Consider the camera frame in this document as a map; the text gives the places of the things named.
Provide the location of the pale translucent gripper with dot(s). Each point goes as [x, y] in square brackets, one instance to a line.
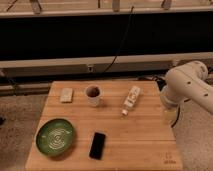
[169, 115]

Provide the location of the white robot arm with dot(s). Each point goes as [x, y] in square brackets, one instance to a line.
[186, 81]

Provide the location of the white ceramic mug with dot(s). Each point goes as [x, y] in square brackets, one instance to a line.
[93, 95]

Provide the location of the green ceramic bowl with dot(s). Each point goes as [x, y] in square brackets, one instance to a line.
[55, 137]

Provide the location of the white plastic bottle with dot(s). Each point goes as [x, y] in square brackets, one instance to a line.
[130, 100]

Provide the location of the black smartphone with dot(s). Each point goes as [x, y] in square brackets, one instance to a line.
[97, 146]

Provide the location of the white rectangular sponge block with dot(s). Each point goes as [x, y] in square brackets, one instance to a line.
[66, 95]

